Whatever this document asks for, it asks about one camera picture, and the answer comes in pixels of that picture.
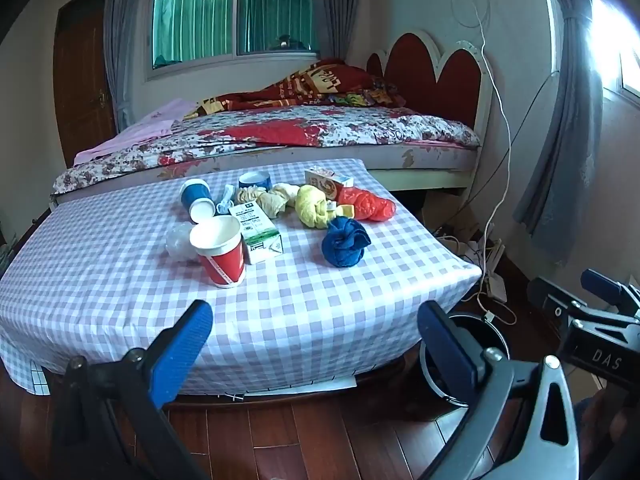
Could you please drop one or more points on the dark blue paper cup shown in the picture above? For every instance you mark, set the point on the dark blue paper cup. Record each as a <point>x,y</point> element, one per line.
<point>195,192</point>

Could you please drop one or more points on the dark object on windowsill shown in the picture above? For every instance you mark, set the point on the dark object on windowsill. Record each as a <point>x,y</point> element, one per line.
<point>287,42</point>

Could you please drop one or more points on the yellow cloth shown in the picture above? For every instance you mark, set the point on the yellow cloth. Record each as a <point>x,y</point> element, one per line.
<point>312,207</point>

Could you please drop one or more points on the beige paper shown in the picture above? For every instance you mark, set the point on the beige paper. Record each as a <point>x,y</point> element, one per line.
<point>250,195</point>

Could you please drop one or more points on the bright side window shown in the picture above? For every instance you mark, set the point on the bright side window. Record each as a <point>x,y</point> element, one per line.
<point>625,60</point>

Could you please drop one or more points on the brown wooden door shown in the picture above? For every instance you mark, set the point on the brown wooden door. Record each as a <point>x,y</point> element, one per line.
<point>82,85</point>

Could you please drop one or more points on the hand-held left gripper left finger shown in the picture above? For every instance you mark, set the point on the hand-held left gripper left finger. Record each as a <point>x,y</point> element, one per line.
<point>180,350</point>

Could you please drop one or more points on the red printed blanket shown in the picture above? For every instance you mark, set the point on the red printed blanket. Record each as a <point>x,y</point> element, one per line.
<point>310,82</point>

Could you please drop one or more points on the short blue white round container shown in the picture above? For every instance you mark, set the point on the short blue white round container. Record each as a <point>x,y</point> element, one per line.
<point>264,180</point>

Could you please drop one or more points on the blue white wrapper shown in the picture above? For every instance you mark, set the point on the blue white wrapper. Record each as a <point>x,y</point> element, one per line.
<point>225,200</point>

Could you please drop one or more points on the red paper cup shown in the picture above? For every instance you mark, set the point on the red paper cup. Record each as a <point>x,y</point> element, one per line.
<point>222,265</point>

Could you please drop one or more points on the white paper sheet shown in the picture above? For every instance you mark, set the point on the white paper sheet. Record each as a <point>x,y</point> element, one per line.
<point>330,385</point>

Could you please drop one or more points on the window with green curtain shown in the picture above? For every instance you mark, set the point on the window with green curtain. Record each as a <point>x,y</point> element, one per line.
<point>200,20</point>

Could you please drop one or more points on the checked tablecloth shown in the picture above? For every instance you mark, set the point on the checked tablecloth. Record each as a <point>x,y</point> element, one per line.
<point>125,290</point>

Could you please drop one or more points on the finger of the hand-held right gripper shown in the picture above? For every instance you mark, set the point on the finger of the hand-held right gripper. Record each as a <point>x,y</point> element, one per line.
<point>602,284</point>
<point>552,297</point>

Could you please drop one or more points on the crushed clear plastic cup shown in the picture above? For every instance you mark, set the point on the crushed clear plastic cup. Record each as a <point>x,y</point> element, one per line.
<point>177,242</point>

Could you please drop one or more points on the pink cloth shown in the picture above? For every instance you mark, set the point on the pink cloth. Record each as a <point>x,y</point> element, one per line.
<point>145,127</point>

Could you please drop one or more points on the blue cloth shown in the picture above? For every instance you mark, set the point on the blue cloth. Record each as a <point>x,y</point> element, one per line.
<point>345,242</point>

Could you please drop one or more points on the white grid paper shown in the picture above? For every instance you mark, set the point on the white grid paper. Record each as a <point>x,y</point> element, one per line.
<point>40,382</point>

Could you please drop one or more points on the green white carton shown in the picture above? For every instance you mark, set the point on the green white carton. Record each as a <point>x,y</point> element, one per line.
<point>260,240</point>

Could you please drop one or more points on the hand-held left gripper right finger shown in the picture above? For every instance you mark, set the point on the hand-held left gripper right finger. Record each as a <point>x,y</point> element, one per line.
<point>447,355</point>

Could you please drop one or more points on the white bed frame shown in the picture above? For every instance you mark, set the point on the white bed frame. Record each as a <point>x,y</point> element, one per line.
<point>425,165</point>

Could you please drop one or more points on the red plastic bag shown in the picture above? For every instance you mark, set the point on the red plastic bag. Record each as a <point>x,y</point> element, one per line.
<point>370,205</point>

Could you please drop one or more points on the white power strip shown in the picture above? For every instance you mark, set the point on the white power strip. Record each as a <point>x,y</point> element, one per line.
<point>495,285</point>

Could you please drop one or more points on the colourful printed pillow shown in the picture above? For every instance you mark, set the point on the colourful printed pillow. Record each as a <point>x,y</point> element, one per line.
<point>365,95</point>

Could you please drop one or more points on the grey curtain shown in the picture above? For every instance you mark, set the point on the grey curtain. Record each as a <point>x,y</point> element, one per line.
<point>335,10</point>
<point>122,45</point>
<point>570,135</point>

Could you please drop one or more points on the black trash bin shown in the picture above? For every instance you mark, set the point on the black trash bin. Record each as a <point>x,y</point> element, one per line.
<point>480,330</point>

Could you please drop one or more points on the orange white cardboard box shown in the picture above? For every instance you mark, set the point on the orange white cardboard box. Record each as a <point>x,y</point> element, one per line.
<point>325,180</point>

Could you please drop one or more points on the floral quilt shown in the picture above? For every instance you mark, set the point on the floral quilt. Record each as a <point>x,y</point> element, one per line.
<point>350,127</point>

